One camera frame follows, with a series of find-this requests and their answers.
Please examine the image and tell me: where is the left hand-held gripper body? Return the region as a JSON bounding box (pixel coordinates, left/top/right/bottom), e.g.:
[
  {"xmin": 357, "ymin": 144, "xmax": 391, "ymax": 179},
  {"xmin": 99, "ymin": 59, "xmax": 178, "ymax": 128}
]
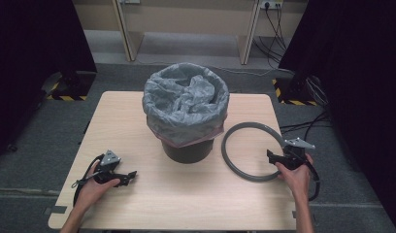
[{"xmin": 93, "ymin": 149, "xmax": 126, "ymax": 186}]

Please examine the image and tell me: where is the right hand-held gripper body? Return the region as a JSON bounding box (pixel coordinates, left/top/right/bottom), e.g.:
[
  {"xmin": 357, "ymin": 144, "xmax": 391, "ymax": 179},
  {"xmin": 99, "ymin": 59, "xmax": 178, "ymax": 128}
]
[{"xmin": 280, "ymin": 137, "xmax": 316, "ymax": 172}]

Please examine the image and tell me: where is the person's right hand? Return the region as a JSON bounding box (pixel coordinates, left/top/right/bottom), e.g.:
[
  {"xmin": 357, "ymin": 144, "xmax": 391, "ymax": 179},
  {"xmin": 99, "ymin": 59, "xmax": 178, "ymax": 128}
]
[{"xmin": 274, "ymin": 152, "xmax": 314, "ymax": 204}]

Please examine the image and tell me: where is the person's left hand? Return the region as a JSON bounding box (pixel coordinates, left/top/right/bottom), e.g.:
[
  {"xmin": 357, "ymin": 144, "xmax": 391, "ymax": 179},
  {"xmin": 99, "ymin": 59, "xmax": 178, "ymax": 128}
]
[{"xmin": 76, "ymin": 162, "xmax": 121, "ymax": 214}]

